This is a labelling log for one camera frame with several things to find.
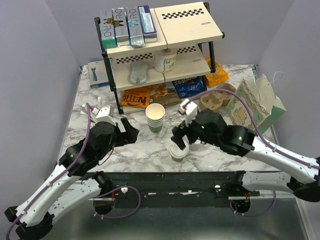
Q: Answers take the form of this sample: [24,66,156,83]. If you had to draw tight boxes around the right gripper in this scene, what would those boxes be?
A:
[170,112,220,150]

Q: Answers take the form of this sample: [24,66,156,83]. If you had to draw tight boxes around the single green paper cup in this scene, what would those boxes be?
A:
[169,143,189,162]

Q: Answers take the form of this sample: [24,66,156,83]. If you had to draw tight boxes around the stack of green paper cups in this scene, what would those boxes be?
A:
[145,103,165,134]

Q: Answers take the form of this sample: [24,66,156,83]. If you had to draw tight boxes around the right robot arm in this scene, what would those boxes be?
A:
[171,106,320,203]

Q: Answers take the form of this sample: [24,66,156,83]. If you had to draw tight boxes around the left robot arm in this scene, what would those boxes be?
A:
[4,117,139,240]

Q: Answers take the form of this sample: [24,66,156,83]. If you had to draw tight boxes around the brown chips bag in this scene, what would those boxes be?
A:
[150,82,182,107]

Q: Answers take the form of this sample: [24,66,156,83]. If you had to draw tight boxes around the grey straw holder cup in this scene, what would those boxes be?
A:
[80,96,104,123]

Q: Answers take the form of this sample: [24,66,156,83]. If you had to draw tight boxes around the blue Doritos bag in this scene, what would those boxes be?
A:
[172,76,205,99]

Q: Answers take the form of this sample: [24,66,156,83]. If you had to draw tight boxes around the cardboard cup carrier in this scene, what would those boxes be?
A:
[198,91,233,113]

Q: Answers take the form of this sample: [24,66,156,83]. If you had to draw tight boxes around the blue razor package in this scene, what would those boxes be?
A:
[88,60,109,89]

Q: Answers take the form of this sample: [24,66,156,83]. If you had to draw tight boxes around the orange yellow snack bag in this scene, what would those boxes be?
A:
[205,61,229,88]

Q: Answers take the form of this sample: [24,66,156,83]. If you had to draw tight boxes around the white patterned paper cup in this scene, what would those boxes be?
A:
[153,48,177,74]

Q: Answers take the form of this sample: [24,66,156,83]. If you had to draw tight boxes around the green Fresh paper bag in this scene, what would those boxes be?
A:
[225,74,286,134]

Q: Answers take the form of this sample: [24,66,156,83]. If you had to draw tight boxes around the silver blue RiO box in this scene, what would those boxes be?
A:
[125,7,145,48]

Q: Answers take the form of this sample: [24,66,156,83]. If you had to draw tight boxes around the teal RiO box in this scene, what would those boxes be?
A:
[99,9,117,49]

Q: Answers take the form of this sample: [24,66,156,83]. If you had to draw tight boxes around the beige three-tier shelf rack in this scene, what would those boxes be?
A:
[101,1,225,115]

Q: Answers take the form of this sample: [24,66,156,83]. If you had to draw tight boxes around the purple white box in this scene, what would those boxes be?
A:
[138,5,157,43]

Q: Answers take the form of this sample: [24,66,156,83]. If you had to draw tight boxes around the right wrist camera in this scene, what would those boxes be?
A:
[178,98,198,126]

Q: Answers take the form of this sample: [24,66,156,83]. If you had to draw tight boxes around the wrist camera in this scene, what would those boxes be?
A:
[94,105,116,126]
[178,98,198,126]

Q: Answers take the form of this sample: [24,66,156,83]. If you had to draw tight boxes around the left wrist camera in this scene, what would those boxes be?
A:
[94,105,116,126]

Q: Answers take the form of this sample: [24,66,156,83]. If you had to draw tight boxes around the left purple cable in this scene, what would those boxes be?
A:
[5,102,141,240]

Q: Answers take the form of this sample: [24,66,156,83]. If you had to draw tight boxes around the purple cable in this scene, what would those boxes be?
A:
[183,89,320,218]
[5,102,141,240]

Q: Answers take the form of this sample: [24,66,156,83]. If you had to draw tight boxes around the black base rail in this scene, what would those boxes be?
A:
[81,170,260,209]

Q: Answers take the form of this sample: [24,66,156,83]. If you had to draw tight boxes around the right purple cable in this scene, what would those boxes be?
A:
[183,89,320,218]

